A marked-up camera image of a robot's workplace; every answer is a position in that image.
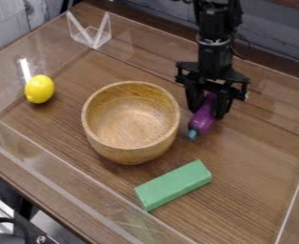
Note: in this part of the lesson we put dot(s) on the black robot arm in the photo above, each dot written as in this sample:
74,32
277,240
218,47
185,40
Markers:
211,74

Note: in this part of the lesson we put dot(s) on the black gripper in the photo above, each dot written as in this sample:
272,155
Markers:
195,83

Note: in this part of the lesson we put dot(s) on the clear acrylic corner bracket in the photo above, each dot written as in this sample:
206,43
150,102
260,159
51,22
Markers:
91,37

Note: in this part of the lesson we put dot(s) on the clear acrylic tray wall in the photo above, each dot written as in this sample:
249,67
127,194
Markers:
248,205

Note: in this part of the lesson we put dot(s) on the brown wooden bowl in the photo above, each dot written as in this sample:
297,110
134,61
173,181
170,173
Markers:
130,119

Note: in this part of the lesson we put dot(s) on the green rectangular block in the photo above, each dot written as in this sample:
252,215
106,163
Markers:
170,185

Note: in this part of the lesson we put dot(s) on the black metal bracket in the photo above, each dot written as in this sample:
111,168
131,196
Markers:
38,236

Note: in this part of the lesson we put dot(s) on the purple toy eggplant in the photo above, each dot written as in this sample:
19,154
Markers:
202,117

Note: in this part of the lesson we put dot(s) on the yellow toy lemon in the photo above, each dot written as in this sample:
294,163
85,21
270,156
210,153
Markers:
38,89

